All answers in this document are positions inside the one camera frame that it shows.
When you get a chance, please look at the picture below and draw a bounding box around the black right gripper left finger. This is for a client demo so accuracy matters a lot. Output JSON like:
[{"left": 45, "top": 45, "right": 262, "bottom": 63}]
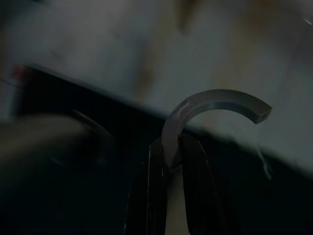
[{"left": 127, "top": 137, "right": 170, "bottom": 235}]

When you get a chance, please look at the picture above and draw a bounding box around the tan cushion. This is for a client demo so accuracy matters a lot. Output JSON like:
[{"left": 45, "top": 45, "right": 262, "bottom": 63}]
[{"left": 0, "top": 114, "right": 113, "bottom": 173}]

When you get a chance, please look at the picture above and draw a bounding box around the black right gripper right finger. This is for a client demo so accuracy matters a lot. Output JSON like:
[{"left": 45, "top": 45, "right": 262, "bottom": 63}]
[{"left": 179, "top": 134, "right": 236, "bottom": 235}]

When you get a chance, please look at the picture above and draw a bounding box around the black furniture panel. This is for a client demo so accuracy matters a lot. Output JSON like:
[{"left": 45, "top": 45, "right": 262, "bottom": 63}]
[{"left": 22, "top": 64, "right": 313, "bottom": 235}]

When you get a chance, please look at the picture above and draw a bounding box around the grey curved plastic piece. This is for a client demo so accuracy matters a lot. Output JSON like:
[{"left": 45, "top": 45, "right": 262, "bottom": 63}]
[{"left": 161, "top": 89, "right": 272, "bottom": 172}]

